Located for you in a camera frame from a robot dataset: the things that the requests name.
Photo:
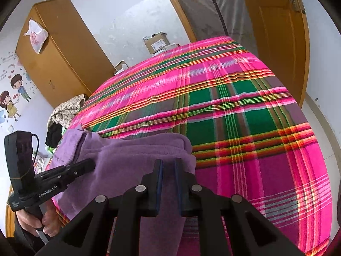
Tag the cartoon couple wall sticker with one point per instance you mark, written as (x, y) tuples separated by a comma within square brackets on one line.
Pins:
[(16, 93)]

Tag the brown cardboard box with label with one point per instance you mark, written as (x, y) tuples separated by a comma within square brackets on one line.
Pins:
[(157, 44)]

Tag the wooden door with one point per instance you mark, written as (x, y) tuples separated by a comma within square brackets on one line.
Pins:
[(274, 45)]

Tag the person's left hand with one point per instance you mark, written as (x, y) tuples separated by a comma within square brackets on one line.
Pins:
[(52, 220)]

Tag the clear plastic door curtain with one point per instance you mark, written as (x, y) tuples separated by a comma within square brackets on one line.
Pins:
[(213, 13)]

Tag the person's left forearm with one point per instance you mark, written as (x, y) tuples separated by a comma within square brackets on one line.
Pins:
[(18, 245)]

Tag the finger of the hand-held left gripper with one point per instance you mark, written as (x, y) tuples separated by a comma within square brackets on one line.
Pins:
[(50, 172), (82, 166)]

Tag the group of toiletry bottles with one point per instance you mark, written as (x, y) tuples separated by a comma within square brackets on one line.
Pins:
[(42, 161)]

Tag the wooden wardrobe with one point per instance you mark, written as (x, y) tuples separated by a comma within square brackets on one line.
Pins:
[(64, 58)]

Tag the black garment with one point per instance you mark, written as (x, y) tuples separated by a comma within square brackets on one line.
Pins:
[(53, 136)]

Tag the wooden door frame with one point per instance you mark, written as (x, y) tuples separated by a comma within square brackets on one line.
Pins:
[(181, 13)]

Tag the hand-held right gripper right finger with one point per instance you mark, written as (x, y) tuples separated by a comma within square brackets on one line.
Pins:
[(178, 181)]

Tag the white open box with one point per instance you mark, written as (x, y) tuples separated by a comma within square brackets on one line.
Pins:
[(122, 66)]

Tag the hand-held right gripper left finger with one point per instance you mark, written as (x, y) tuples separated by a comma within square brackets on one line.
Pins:
[(159, 178)]

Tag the purple fleece pants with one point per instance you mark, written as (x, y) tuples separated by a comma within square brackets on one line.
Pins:
[(128, 160)]

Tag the pink white plastic bag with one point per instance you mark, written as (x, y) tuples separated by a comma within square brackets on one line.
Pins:
[(36, 36)]

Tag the pink green plaid bed sheet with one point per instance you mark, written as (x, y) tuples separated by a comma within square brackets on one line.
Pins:
[(226, 112)]

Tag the floral quilted jacket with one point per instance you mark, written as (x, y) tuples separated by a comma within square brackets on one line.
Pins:
[(66, 112)]

